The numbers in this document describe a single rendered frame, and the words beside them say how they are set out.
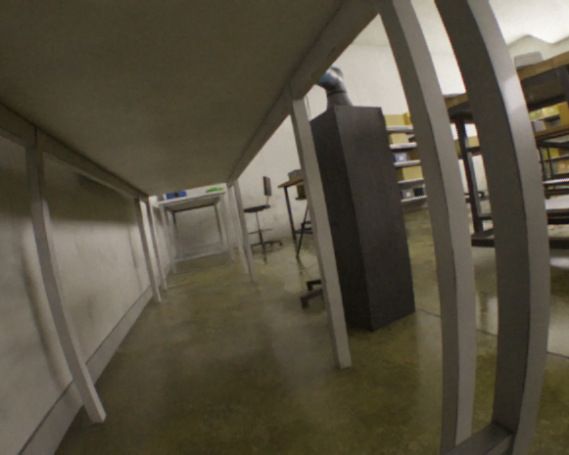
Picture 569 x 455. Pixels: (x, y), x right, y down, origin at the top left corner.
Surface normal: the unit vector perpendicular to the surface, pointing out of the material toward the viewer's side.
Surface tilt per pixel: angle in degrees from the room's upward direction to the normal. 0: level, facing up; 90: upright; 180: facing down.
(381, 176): 90
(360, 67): 90
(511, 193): 90
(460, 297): 90
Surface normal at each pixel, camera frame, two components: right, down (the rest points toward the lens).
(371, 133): 0.41, -0.04
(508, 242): -0.95, 0.19
